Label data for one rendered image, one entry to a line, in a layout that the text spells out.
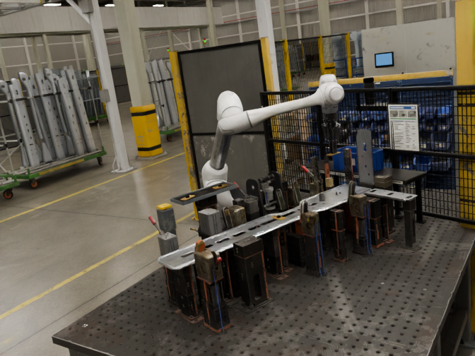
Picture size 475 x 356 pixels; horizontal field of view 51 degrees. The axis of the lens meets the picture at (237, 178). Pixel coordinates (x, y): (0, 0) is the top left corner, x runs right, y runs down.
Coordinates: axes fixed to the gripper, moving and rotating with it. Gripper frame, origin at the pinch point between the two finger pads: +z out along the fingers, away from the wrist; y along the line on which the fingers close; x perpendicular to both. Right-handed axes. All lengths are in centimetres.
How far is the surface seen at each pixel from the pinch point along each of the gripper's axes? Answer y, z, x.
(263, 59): -190, -49, 119
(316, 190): -13.2, 27.4, -3.1
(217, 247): 5, 29, -92
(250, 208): -15, 24, -53
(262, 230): 7, 29, -65
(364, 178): 0.1, 25.6, 26.2
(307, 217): 19, 26, -44
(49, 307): -223, 131, -122
